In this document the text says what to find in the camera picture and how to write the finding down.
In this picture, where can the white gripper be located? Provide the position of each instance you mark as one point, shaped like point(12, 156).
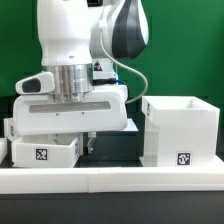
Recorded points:
point(102, 109)

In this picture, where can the white drawer box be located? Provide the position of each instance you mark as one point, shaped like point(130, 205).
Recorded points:
point(47, 151)
point(9, 130)

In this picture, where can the large white drawer cabinet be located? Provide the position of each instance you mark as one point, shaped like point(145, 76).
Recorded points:
point(180, 131)

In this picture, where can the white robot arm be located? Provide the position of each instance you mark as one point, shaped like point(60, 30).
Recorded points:
point(74, 34)

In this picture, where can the marker tag sheet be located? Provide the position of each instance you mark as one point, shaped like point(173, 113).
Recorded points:
point(131, 126)

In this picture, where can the white perimeter fence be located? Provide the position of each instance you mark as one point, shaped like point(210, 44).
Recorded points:
point(93, 180)

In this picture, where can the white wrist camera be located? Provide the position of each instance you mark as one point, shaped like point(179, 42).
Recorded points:
point(41, 83)

